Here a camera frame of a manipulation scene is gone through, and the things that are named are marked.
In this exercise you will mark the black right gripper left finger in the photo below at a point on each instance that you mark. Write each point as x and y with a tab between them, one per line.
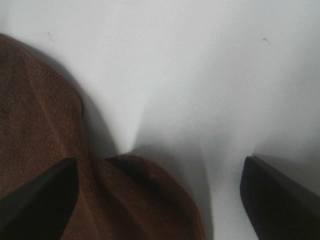
41	208

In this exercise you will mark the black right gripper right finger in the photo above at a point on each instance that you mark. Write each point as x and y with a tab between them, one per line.
278	207

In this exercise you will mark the brown towel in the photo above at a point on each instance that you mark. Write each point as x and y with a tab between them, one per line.
120	198

